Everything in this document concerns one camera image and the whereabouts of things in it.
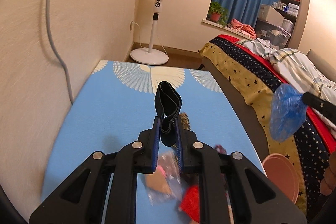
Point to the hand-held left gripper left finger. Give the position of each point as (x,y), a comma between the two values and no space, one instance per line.
(156,140)

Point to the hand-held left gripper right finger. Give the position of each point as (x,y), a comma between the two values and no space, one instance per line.
(179,145)

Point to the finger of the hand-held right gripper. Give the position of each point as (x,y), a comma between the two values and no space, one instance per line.
(316,102)

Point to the black gold-dotted packet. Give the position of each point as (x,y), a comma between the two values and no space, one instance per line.
(185,121)

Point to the blue crinkled plastic bag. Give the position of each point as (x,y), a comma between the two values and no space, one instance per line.
(286,113)

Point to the clear plastic wrapper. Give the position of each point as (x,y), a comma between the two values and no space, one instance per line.
(168,176)

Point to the purple patterned packet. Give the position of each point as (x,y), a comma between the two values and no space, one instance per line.
(220,149)

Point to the red plastic bag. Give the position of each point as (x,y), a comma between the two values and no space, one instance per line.
(191,200)

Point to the pink plastic bin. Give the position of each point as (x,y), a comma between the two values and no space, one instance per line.
(281,174)

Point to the person's right hand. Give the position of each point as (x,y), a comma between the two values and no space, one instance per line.
(328,179)

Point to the grey headboard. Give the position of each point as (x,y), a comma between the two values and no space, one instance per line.
(320,58)

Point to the navy star bed sheet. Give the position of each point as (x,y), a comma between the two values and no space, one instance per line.
(309,150)

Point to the plaid quilt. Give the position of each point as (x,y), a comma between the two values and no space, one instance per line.
(288,61)

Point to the blue mat with white print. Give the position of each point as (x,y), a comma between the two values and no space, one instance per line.
(105,108)

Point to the yellow star bed skirt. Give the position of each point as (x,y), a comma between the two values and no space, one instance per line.
(244,82)

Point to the large clear storage bin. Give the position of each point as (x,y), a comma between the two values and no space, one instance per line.
(273,35)

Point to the wooden bookshelf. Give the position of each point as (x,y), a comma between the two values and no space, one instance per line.
(304,16)

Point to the stack of white packets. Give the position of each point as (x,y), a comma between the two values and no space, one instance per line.
(287,8)

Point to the beige storage box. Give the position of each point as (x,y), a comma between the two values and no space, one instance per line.
(270,15)

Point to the pink cloth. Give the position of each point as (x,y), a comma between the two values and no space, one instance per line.
(241,27)

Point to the white windowsill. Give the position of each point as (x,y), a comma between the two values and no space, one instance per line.
(210,22)

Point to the potted green plant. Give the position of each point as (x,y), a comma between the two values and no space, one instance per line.
(215,16)

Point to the grey bed frame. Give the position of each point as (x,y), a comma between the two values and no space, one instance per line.
(236,108)

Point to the white wall outlet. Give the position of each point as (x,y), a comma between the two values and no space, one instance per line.
(132,25)

